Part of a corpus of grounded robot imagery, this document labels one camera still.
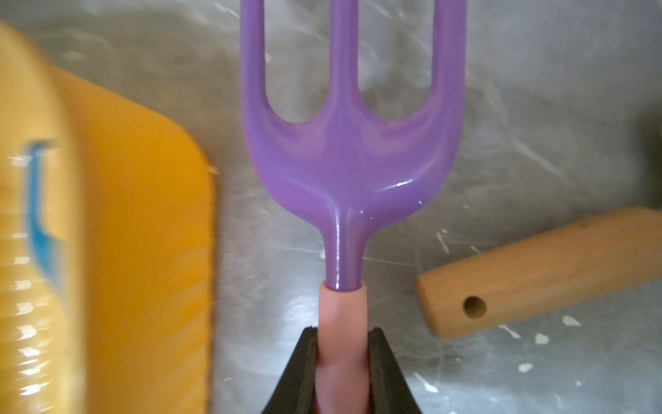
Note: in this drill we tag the yellow plastic storage tray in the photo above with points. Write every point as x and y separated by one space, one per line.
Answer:
131 199

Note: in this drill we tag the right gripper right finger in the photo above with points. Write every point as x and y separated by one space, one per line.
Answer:
389 391

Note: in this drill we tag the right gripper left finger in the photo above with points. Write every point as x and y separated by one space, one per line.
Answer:
295 391

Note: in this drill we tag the purple rake pink handle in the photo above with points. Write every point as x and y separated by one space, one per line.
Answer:
350 173

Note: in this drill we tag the blue rake yellow handle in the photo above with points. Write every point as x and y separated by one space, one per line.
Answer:
44 249

